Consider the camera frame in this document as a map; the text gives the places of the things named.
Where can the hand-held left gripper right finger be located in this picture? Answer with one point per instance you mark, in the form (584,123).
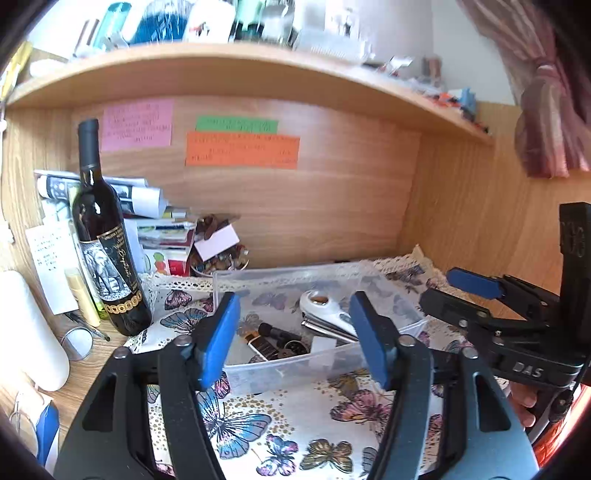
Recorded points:
(369,337)

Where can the small white dropper bottle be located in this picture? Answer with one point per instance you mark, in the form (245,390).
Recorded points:
(323,348)

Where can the wooden shelf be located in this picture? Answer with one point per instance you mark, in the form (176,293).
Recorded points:
(231,74)

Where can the white oval handheld device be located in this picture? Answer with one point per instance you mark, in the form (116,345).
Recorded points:
(323,307)

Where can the white handwritten note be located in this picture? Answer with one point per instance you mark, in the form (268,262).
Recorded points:
(51,267)

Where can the rose gold tube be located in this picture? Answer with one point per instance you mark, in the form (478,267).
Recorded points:
(87,39)

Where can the orange paper note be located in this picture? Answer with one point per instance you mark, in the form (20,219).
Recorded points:
(242,150)

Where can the silver metal tube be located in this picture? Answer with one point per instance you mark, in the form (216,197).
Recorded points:
(330,330)

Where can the clear perfume box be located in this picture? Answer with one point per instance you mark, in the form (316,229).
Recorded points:
(344,21)

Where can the black key fob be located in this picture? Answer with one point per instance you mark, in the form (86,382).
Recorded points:
(277,331)

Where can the teal plastic bottle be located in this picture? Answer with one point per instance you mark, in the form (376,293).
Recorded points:
(111,25)

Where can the pink paper note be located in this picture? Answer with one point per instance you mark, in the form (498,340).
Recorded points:
(136,124)

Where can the small round mirror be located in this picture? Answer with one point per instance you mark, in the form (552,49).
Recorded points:
(77,344)

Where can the clear glass jar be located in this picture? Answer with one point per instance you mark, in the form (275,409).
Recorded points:
(279,21)

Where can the butterfly print lace tablecloth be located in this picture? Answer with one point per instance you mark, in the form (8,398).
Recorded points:
(300,424)

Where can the white cylinder roll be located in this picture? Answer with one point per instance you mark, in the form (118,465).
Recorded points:
(27,332)

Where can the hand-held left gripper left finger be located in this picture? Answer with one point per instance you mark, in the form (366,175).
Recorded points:
(217,341)

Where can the round black cap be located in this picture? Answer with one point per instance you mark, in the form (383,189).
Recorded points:
(294,348)

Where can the white card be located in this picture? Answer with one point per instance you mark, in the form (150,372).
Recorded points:
(216,244)

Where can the rolled magazine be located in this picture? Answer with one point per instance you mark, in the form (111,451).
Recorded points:
(138,198)

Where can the clear bottle with illustrated label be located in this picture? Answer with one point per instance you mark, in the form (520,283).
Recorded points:
(210,23)

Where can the person's right hand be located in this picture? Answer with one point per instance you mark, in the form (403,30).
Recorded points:
(524,404)

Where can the clear plastic container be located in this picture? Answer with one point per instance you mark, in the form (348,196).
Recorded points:
(323,360)

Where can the green pump bottle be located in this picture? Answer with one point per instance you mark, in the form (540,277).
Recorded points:
(247,21)

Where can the blue and white packet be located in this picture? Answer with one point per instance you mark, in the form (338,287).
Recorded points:
(47,434)

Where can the blue glass bottle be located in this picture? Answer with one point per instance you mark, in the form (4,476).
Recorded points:
(161,23)

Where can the pale yellow tube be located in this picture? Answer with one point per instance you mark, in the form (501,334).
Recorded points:
(83,297)

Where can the white hairbrush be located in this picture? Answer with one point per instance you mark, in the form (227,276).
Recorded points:
(330,46)

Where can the dark wine bottle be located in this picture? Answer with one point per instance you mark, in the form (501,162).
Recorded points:
(106,240)

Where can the bowl of small trinkets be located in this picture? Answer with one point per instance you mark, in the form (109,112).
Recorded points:
(221,265)

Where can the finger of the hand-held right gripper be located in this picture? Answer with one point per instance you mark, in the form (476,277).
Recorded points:
(475,281)
(455,309)

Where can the small blue box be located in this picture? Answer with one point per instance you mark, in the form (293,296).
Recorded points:
(468,106)

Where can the green paper note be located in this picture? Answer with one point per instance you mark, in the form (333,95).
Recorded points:
(236,124)

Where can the pile of pens and clutter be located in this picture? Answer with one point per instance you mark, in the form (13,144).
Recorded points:
(429,92)

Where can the brown striped curtain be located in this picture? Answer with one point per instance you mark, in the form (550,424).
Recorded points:
(549,92)

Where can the dark pen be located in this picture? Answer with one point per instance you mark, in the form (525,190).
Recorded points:
(87,326)

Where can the stack of books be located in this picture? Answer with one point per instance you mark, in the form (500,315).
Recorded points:
(166,244)

